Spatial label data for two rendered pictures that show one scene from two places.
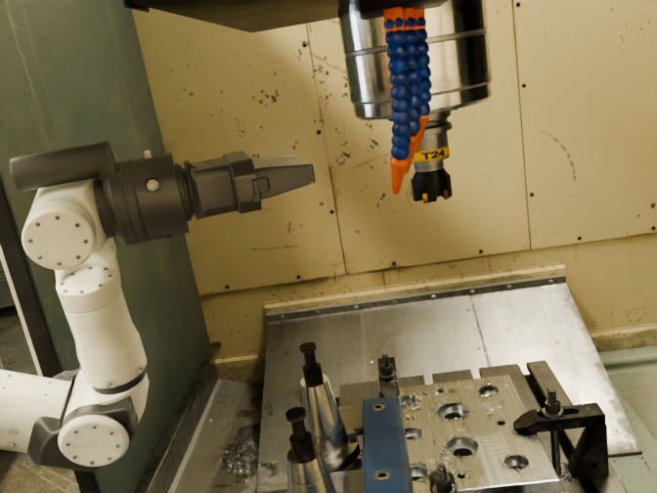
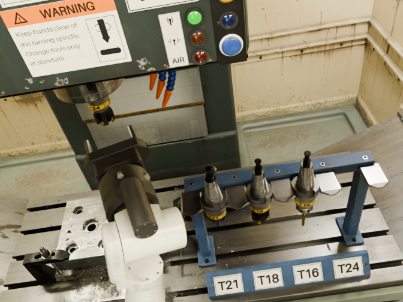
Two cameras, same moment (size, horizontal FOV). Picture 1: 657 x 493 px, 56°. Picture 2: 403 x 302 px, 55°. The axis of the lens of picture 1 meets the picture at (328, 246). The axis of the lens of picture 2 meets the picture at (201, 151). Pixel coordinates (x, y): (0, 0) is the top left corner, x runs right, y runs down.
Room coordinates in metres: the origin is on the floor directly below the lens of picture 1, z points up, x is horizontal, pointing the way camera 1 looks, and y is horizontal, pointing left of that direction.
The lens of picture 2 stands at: (0.55, 0.62, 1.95)
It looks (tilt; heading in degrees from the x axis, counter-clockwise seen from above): 44 degrees down; 268
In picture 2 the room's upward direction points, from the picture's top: 11 degrees counter-clockwise
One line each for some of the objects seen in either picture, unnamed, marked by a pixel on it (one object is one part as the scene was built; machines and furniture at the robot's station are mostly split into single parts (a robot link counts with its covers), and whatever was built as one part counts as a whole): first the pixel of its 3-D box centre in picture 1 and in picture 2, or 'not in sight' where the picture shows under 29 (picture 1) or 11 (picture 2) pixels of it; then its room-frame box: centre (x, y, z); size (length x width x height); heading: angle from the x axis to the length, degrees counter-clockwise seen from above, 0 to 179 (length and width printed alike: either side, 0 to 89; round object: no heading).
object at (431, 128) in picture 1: (423, 120); not in sight; (0.72, -0.13, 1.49); 0.06 x 0.06 x 0.03
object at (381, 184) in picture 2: not in sight; (374, 176); (0.13, 0.07, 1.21); 0.07 x 0.05 x 0.01; 85
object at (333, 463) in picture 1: (328, 454); (214, 200); (0.51, 0.03, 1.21); 0.06 x 0.06 x 0.03
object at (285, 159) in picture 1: (272, 168); (87, 154); (0.74, 0.05, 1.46); 0.06 x 0.02 x 0.03; 101
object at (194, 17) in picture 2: not in sight; (194, 17); (0.50, 0.10, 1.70); 0.02 x 0.01 x 0.02; 175
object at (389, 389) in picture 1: (389, 389); (49, 261); (1.03, -0.07, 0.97); 0.13 x 0.03 x 0.15; 175
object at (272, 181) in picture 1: (285, 179); (135, 137); (0.64, 0.03, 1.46); 0.06 x 0.02 x 0.03; 101
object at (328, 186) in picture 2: not in sight; (328, 183); (0.24, 0.06, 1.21); 0.07 x 0.05 x 0.01; 85
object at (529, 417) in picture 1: (558, 432); not in sight; (0.82, -0.30, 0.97); 0.13 x 0.03 x 0.15; 85
